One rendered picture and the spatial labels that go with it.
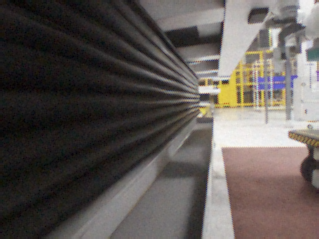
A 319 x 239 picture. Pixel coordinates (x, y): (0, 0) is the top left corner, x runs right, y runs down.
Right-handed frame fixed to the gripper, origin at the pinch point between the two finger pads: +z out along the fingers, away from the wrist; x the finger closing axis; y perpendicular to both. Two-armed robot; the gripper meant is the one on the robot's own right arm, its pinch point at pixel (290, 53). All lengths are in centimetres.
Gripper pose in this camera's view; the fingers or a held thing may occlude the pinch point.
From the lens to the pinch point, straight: 112.3
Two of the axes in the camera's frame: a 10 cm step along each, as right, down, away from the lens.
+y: 9.9, -0.5, -1.0
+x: 0.9, -0.9, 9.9
